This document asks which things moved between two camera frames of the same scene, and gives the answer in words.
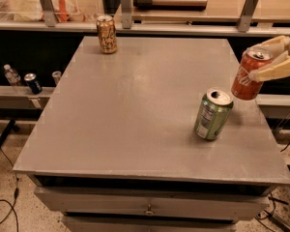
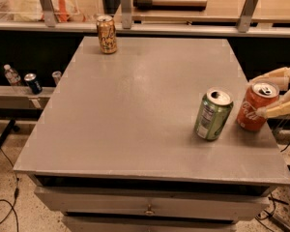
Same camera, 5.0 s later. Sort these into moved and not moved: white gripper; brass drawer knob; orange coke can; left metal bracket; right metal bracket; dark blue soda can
Moved: white gripper; orange coke can
Not moved: left metal bracket; brass drawer knob; dark blue soda can; right metal bracket
